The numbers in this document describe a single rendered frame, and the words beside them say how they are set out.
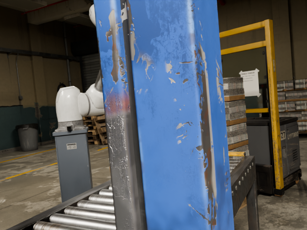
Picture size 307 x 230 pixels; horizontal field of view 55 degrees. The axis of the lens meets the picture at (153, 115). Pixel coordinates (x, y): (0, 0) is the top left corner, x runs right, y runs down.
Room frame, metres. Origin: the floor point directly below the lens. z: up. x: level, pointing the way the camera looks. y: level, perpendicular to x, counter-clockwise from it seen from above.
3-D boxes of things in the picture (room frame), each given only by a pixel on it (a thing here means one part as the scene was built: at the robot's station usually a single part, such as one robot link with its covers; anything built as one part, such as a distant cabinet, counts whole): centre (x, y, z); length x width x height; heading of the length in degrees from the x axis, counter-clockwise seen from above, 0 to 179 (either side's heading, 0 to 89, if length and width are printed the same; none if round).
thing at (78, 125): (1.87, 0.53, 1.03); 0.22 x 0.18 x 0.06; 10
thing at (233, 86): (3.04, -0.71, 0.65); 0.39 x 0.30 x 1.29; 43
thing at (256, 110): (3.36, -1.05, 0.92); 0.57 x 0.01 x 0.05; 43
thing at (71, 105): (1.90, 0.52, 1.17); 0.18 x 0.16 x 0.22; 130
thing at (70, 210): (0.91, 0.13, 0.77); 0.47 x 0.05 x 0.05; 62
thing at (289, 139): (3.59, -1.30, 0.40); 0.69 x 0.55 x 0.80; 43
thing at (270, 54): (3.09, -1.25, 0.97); 0.09 x 0.09 x 1.75; 43
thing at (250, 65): (3.35, -1.04, 1.27); 0.57 x 0.01 x 0.65; 43
